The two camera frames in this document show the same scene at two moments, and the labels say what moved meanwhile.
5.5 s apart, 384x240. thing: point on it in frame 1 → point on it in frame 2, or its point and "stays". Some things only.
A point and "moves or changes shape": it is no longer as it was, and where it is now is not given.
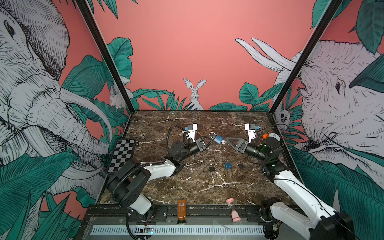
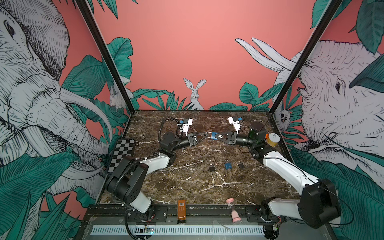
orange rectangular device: x=181 y=212 stays
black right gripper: x=243 y=146 → x=233 y=137
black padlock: x=241 y=165 stays
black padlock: x=212 y=168 stays
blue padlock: x=218 y=138 moves or changes shape
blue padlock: x=228 y=165 stays
